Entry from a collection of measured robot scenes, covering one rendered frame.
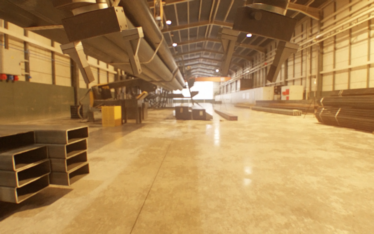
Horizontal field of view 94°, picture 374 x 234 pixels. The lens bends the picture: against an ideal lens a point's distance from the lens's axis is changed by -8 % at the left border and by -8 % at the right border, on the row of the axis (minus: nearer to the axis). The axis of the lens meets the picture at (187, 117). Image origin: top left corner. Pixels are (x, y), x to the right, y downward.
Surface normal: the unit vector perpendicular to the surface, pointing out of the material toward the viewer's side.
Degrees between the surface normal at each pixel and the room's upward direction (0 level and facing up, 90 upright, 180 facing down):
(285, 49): 114
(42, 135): 90
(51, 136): 90
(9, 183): 90
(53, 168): 90
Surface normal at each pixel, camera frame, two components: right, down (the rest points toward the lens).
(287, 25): 0.13, 0.47
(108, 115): -0.05, 0.08
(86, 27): -0.08, 0.48
